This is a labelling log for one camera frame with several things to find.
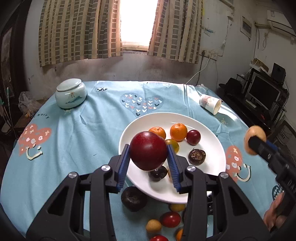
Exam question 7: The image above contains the small pale yellow fruit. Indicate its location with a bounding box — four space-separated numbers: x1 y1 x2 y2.
169 203 186 212

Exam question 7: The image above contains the white oval plate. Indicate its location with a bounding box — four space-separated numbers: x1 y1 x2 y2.
118 112 226 204

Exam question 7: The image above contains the dark brown wrinkled fruit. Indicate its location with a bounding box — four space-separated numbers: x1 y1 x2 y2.
121 186 147 212
188 148 206 166

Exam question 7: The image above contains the white power cable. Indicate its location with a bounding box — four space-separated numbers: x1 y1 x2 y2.
185 54 212 86

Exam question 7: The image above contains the dark monitor stand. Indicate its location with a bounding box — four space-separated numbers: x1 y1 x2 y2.
217 88 292 139

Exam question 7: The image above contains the small red brown plum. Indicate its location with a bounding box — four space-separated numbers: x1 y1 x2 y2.
186 129 201 146

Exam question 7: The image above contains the orange tangerine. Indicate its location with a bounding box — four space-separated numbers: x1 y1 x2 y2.
170 123 188 142
148 127 166 140

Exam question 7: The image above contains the yellow green tomato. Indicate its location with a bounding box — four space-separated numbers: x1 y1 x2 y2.
165 139 180 154

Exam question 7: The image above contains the white wall socket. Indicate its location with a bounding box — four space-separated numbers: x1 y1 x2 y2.
199 49 219 60

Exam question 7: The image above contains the pale green ceramic jar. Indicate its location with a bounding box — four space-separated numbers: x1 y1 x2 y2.
55 78 87 109

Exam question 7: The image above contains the computer monitor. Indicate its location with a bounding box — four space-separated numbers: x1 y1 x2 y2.
245 74 281 109

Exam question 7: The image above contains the white paper cup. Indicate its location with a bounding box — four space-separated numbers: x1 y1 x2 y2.
199 94 222 115

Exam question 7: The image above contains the black speaker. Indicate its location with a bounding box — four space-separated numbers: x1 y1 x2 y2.
271 62 286 83

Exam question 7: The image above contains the bright window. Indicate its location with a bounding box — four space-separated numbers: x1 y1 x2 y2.
119 0 160 51

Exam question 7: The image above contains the person's right hand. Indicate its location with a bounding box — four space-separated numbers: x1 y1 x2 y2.
264 192 289 231

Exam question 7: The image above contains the white wall panel box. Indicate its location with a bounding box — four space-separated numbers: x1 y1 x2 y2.
240 16 252 41

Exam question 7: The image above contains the wooden side table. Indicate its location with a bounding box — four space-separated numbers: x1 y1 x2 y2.
14 100 45 130

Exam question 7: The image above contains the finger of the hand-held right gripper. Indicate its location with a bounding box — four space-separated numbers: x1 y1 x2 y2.
248 136 281 163
265 139 278 151

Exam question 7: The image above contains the large red plum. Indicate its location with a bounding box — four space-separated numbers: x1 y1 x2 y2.
130 131 168 171

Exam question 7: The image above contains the white air conditioner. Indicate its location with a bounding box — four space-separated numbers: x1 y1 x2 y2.
267 9 296 35

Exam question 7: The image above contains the wide checked curtain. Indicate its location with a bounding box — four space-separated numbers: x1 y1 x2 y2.
38 0 123 67

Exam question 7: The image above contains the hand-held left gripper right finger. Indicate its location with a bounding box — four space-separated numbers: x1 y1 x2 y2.
167 145 271 241

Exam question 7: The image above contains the dark framed painting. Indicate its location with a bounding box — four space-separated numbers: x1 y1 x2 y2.
0 25 14 93

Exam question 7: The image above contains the narrow checked curtain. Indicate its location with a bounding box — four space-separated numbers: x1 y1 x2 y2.
147 0 204 64

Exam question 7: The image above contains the clear plastic bag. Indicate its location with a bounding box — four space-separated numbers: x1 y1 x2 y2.
18 91 45 116

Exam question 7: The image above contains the light blue printed tablecloth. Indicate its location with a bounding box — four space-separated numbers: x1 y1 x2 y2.
0 80 287 241

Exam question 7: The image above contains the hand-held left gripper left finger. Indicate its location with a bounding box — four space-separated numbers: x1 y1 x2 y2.
26 144 130 241

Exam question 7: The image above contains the dark purple plum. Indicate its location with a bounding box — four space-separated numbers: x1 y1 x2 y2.
148 165 168 182

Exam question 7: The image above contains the brown cardboard piece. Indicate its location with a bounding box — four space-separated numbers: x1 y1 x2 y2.
253 57 270 72

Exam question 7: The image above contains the black hat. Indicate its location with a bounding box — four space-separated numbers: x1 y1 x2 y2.
218 77 243 93

